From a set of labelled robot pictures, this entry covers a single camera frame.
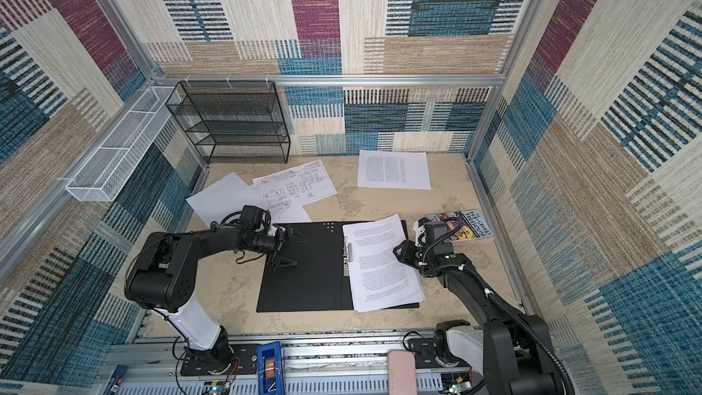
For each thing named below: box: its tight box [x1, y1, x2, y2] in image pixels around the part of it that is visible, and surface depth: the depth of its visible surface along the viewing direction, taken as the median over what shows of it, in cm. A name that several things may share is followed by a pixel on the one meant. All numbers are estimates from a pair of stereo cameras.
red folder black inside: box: [256, 220, 420, 313], surface depth 89 cm
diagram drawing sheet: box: [252, 159, 338, 214], surface depth 114 cm
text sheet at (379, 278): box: [341, 213, 426, 313], surface depth 89 cm
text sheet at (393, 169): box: [357, 149, 432, 191], surface depth 118 cm
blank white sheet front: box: [270, 205, 313, 225], surface depth 106 cm
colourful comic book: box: [427, 209, 494, 241], surface depth 99 cm
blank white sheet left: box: [185, 171, 265, 229], surface depth 113 cm
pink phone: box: [386, 349, 418, 395], surface depth 70 cm
